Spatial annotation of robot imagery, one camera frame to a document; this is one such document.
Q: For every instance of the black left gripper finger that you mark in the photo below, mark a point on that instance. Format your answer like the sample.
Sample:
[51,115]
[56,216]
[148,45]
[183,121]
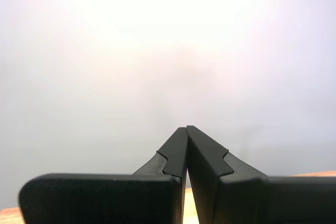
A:
[105,197]
[262,200]

